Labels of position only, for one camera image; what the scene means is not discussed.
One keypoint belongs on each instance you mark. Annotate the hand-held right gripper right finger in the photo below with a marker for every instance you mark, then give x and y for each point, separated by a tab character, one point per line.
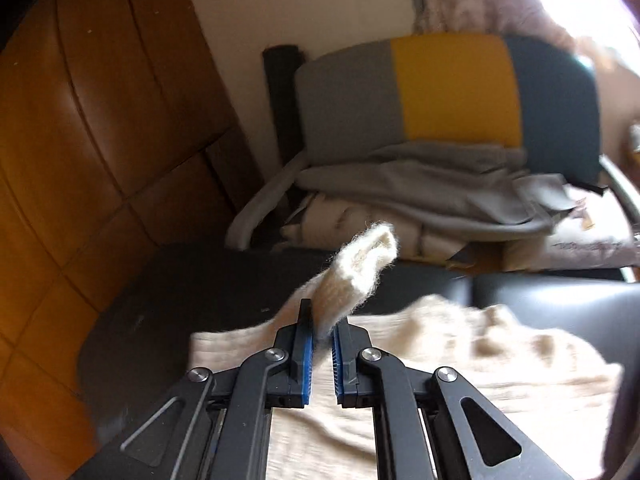
340	360

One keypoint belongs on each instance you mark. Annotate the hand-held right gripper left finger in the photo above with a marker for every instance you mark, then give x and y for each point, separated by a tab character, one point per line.
305	355

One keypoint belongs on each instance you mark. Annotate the cream knitted sweater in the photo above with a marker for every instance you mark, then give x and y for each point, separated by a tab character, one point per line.
475	350

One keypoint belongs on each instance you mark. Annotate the cream folded clothes pile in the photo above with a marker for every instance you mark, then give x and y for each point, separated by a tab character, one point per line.
575	245

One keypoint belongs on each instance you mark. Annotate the grey garment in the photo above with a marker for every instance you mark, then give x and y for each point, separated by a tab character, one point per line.
410	185

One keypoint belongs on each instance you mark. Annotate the grey yellow teal striped cushion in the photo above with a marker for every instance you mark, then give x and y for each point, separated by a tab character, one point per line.
450	90

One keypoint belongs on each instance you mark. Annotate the wooden cabinet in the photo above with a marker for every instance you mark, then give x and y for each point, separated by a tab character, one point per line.
100	135

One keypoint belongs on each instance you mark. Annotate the black post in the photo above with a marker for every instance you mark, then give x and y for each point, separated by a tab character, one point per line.
281	100

